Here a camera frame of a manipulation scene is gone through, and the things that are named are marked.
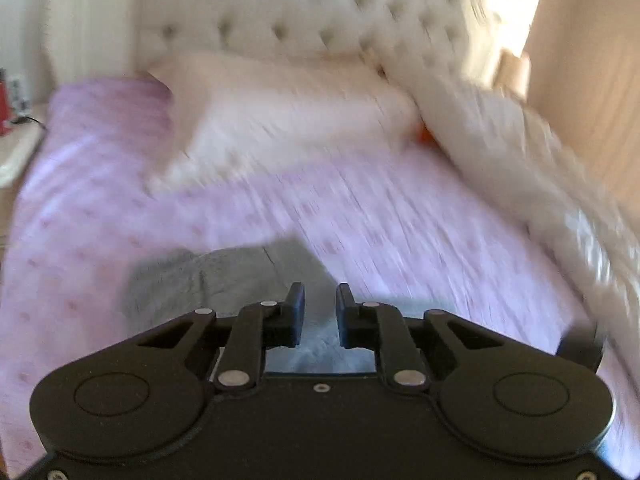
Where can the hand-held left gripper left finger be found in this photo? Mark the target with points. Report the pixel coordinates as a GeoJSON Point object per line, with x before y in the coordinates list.
{"type": "Point", "coordinates": [295, 315]}

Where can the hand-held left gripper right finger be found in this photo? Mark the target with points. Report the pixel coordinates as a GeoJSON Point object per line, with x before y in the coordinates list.
{"type": "Point", "coordinates": [345, 315]}

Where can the grey pants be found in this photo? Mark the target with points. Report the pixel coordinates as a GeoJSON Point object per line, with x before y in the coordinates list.
{"type": "Point", "coordinates": [225, 280]}

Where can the pink dotted bed sheet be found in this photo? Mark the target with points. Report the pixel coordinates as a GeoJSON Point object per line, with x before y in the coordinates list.
{"type": "Point", "coordinates": [400, 220]}

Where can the white duvet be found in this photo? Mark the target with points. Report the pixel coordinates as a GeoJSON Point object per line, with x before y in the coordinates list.
{"type": "Point", "coordinates": [525, 160]}

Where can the orange object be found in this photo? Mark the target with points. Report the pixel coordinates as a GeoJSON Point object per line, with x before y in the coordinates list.
{"type": "Point", "coordinates": [425, 135]}

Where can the white pillow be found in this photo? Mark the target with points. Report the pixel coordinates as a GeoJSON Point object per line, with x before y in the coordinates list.
{"type": "Point", "coordinates": [290, 115]}

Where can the cream tufted headboard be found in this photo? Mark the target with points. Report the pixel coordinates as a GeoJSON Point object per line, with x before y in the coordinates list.
{"type": "Point", "coordinates": [310, 5]}

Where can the cream nightstand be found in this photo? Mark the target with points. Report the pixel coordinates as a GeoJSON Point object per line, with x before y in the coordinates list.
{"type": "Point", "coordinates": [17, 155]}

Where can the red bottle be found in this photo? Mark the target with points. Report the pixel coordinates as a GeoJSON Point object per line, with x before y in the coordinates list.
{"type": "Point", "coordinates": [4, 105]}

